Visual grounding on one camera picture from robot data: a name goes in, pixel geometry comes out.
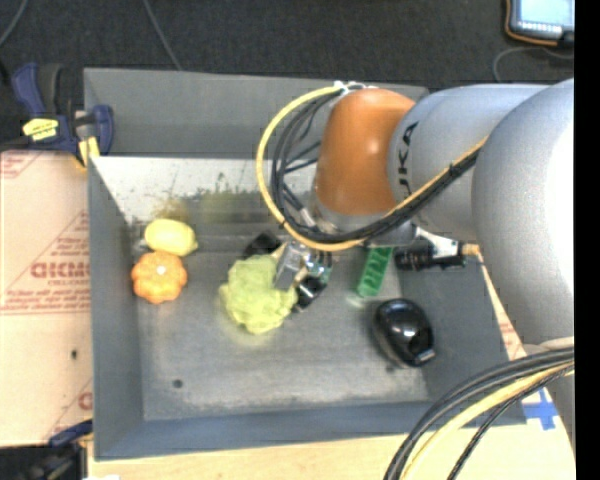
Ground black cylinder on white bracket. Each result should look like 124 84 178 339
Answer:
393 226 469 272

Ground grey metal bin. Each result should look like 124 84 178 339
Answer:
83 67 527 459

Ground orange toy pumpkin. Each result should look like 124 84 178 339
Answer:
131 251 189 305

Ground brown cardboard board, red print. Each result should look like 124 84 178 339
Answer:
0 150 529 449

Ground green ridged block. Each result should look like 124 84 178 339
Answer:
355 246 394 299

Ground black egg-shaped object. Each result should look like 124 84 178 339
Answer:
371 298 437 369

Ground yellow toy lemon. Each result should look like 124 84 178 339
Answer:
144 217 200 258

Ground black sunglasses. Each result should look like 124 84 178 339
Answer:
242 231 327 313

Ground light green mesh sponge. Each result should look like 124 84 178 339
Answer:
218 254 299 336

